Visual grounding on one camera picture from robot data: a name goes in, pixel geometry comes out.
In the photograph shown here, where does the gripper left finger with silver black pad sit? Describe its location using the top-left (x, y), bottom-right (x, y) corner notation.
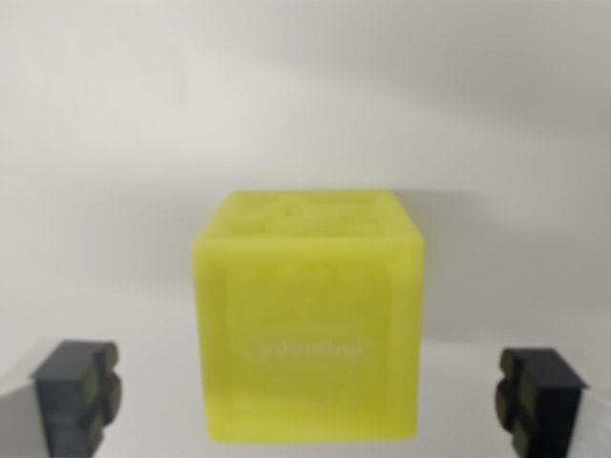
top-left (0, 339), bottom-right (124, 458)

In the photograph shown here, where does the gripper right finger with silver black pad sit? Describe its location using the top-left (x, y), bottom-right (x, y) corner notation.
top-left (494, 347), bottom-right (611, 458)

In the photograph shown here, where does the yellow cube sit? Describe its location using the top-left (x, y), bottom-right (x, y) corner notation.
top-left (190, 189), bottom-right (426, 443)

